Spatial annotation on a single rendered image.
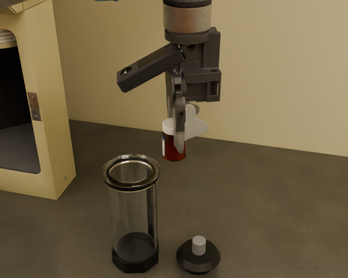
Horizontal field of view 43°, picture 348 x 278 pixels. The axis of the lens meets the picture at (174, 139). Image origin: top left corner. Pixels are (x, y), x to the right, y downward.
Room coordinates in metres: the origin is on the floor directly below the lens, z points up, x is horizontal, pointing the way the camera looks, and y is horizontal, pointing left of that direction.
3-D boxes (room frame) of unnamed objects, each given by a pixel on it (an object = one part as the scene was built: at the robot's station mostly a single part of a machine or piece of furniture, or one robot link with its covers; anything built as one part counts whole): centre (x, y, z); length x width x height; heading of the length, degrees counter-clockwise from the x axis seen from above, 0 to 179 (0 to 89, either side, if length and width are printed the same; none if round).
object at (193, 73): (0.69, -0.03, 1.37); 0.09 x 0.08 x 0.12; 100
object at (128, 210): (0.68, 0.08, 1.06); 0.11 x 0.11 x 0.21
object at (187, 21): (0.69, -0.02, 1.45); 0.08 x 0.08 x 0.05
